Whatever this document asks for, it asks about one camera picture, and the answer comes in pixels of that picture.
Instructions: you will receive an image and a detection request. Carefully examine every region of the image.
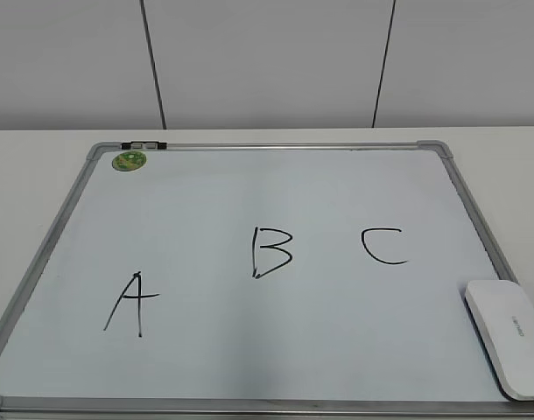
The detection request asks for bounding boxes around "round green magnet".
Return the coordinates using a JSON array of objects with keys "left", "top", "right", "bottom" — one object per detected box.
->
[{"left": 111, "top": 151, "right": 147, "bottom": 172}]

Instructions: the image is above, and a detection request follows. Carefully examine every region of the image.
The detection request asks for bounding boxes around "white board with grey frame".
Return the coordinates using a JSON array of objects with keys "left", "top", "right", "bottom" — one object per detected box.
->
[{"left": 0, "top": 141, "right": 534, "bottom": 419}]

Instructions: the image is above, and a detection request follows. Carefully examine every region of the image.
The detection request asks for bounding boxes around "black and silver hanger clip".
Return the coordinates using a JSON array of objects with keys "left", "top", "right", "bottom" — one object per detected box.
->
[{"left": 121, "top": 141, "right": 168, "bottom": 151}]

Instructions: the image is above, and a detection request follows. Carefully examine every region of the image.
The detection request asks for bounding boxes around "white rectangular board eraser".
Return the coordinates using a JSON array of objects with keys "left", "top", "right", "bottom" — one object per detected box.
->
[{"left": 465, "top": 280, "right": 534, "bottom": 401}]

